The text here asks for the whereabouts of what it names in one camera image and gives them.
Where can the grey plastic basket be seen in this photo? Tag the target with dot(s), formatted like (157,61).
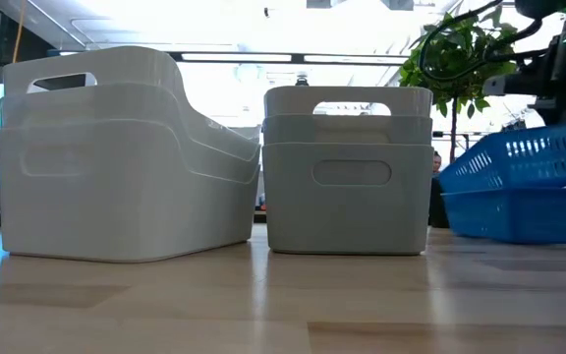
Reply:
(347,216)
(288,129)
(288,100)

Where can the person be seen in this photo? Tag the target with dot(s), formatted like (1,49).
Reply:
(436,163)

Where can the black round spotlight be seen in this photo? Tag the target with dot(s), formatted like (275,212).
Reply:
(301,80)

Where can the linear ceiling light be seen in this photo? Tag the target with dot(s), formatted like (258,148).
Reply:
(234,57)

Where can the green leafy plant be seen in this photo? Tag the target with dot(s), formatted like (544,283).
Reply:
(460,49)

